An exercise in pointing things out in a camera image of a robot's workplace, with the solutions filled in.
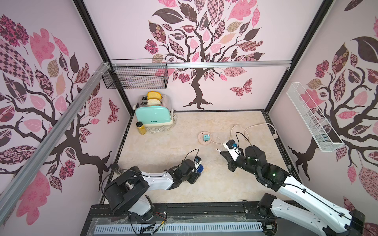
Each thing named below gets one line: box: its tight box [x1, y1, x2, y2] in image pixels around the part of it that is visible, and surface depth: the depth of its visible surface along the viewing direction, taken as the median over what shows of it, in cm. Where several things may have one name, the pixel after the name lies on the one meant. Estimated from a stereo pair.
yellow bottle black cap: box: [135, 120, 147, 136], surface depth 105 cm
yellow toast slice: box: [147, 90, 162, 100], surface depth 106 cm
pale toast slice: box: [147, 98, 161, 106], surface depth 102 cm
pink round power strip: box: [197, 130, 212, 146], surface depth 102 cm
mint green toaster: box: [132, 94, 174, 127], surface depth 106 cm
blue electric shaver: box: [196, 164, 204, 174], surface depth 88 cm
